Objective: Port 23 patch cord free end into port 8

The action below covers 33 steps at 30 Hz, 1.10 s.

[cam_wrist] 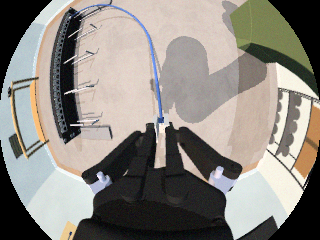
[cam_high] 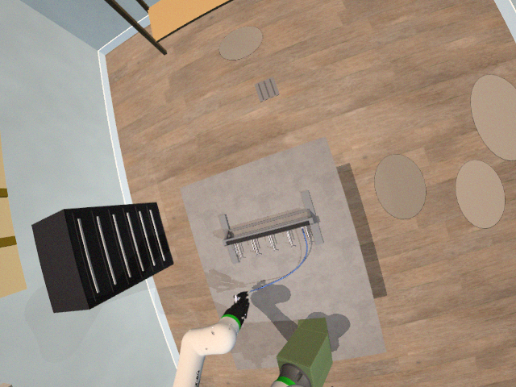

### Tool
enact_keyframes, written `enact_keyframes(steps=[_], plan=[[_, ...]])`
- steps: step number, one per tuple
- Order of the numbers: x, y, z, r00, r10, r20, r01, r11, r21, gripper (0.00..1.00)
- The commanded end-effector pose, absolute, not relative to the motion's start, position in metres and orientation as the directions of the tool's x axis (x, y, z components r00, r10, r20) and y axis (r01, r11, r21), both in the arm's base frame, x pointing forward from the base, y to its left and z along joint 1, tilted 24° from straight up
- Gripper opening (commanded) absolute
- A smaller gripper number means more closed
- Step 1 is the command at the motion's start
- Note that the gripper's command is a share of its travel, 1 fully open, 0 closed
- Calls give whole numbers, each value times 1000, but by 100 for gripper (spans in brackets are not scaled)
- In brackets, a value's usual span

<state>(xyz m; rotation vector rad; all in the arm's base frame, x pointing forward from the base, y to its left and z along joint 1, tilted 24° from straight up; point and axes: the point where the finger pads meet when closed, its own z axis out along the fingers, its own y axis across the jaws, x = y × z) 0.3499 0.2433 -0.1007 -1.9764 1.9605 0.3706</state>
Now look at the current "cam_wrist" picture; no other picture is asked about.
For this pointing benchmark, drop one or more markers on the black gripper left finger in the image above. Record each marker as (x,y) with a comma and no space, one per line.
(117,162)

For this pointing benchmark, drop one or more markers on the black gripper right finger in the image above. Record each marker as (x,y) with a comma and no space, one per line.
(218,170)

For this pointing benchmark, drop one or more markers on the white cable plug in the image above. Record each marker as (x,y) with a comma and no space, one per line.
(161,124)

